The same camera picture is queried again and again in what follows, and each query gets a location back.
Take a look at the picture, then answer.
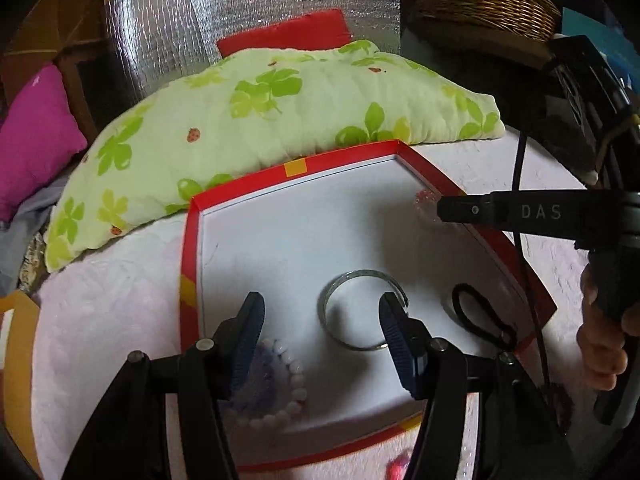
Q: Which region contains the purple bead bracelet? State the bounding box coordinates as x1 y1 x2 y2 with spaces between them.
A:
229 343 292 411

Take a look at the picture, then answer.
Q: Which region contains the white bead bracelet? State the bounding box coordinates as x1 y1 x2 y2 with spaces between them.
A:
221 337 309 430

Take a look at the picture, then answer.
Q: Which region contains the black hair tie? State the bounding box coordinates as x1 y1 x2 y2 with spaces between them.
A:
451 283 520 348

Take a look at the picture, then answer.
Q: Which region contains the silver metal bangle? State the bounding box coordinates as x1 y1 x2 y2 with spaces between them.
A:
317 269 409 352

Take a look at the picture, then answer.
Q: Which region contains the pink multicolour bead bracelet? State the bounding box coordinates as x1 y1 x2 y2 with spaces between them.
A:
384 448 414 480

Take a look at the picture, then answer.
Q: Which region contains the pale pink bead bracelet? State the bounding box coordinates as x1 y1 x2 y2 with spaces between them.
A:
412 187 446 226

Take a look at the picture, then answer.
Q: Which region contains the person right hand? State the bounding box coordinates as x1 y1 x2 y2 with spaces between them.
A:
576 264 639 391

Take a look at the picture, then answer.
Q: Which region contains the red shallow box tray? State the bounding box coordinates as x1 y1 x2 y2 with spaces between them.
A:
180 141 556 472

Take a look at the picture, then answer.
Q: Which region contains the teal cardboard box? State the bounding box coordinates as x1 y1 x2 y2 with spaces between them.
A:
562 8 639 94

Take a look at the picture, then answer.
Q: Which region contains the green clover print pillow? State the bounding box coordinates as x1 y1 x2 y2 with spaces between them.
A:
44 40 506 272

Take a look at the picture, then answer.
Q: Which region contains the wicker basket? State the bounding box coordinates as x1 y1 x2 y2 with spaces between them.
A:
413 0 561 41

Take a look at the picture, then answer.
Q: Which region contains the grey blanket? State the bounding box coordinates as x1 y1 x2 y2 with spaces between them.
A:
1 176 68 297

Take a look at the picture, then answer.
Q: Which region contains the magenta cushion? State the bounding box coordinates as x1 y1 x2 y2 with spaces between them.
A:
0 64 87 222

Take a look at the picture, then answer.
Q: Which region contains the red cushion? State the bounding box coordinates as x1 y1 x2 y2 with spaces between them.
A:
216 9 352 58

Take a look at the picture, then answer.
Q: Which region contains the silver foil insulation sheet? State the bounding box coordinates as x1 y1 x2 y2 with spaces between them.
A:
105 0 400 101

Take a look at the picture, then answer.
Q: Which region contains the brown wooden cabinet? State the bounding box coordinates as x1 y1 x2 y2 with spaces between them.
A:
0 0 122 141

